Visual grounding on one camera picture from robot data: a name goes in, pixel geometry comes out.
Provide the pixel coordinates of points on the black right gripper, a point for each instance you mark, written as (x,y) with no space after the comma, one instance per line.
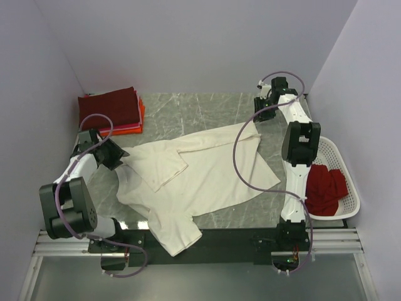
(263,116)

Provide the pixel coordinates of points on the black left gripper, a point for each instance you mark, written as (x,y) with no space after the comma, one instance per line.
(116,153)

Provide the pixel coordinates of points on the white t shirt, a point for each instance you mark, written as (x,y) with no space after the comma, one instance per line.
(170,182)

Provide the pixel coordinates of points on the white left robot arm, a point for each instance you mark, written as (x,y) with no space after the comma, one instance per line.
(67,206)

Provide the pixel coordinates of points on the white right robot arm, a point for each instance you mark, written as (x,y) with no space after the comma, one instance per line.
(298,151)

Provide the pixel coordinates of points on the orange folded shirt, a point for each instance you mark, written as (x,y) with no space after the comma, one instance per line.
(127,115)

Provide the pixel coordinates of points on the pink folded shirt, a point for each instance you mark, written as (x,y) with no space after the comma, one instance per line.
(125,127)

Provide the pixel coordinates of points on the lilac folded shirt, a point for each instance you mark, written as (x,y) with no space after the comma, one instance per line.
(141,109)

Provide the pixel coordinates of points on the dark red folded shirt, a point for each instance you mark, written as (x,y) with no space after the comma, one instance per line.
(97,104)

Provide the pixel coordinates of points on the white perforated plastic basket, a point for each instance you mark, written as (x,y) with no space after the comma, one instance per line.
(329,155)

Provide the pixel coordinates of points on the red t shirt in basket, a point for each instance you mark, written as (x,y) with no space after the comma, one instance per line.
(324,189)

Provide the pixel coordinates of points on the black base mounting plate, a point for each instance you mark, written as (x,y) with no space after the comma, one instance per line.
(243,245)

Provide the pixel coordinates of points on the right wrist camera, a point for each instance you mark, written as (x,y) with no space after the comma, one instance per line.
(264,90)

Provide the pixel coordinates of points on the aluminium rail frame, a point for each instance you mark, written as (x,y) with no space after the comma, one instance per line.
(63,270)

